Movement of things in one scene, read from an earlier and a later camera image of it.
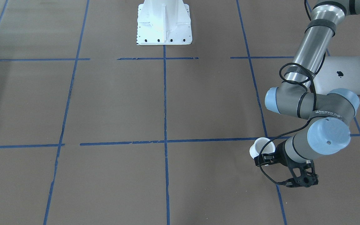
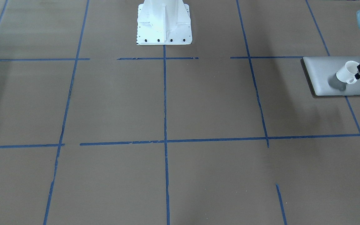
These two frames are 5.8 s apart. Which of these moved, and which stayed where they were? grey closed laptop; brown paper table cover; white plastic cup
Moved: white plastic cup
Stayed: brown paper table cover; grey closed laptop
